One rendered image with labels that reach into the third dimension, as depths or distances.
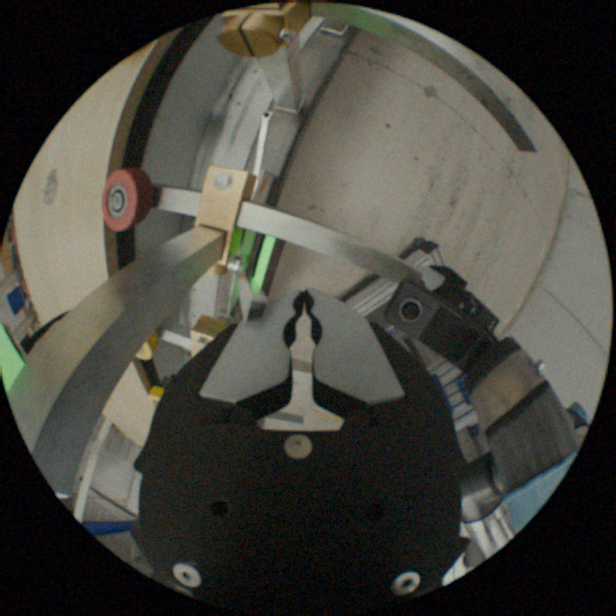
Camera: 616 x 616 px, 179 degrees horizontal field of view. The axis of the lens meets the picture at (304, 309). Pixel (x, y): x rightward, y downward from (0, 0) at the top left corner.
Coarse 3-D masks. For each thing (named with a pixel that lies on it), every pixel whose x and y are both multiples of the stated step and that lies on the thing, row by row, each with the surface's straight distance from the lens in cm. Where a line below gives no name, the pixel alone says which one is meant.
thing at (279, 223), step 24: (168, 192) 29; (192, 192) 27; (240, 216) 24; (264, 216) 23; (288, 216) 23; (288, 240) 24; (312, 240) 24; (336, 240) 24; (360, 240) 26; (360, 264) 25; (384, 264) 26; (408, 264) 30
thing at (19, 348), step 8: (64, 312) 16; (56, 320) 16; (8, 328) 16; (40, 328) 17; (48, 328) 16; (8, 336) 14; (32, 336) 17; (40, 336) 17; (16, 344) 14; (24, 344) 16; (32, 344) 16; (24, 352) 13; (32, 352) 13; (24, 360) 14
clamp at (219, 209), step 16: (208, 176) 24; (240, 176) 23; (256, 176) 26; (208, 192) 24; (224, 192) 24; (240, 192) 23; (208, 208) 24; (224, 208) 24; (240, 208) 24; (208, 224) 25; (224, 224) 24; (224, 240) 24; (224, 256) 25; (208, 272) 27; (224, 272) 27
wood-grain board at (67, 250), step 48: (144, 48) 39; (96, 96) 43; (48, 144) 60; (96, 144) 36; (96, 192) 34; (48, 240) 58; (96, 240) 36; (48, 288) 73; (144, 384) 59; (144, 432) 134
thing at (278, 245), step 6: (276, 240) 40; (282, 240) 40; (276, 246) 41; (282, 246) 40; (276, 252) 41; (270, 258) 42; (276, 258) 41; (270, 264) 42; (276, 264) 42; (270, 270) 43; (264, 276) 43; (270, 276) 43; (264, 282) 44; (270, 282) 44; (264, 288) 45
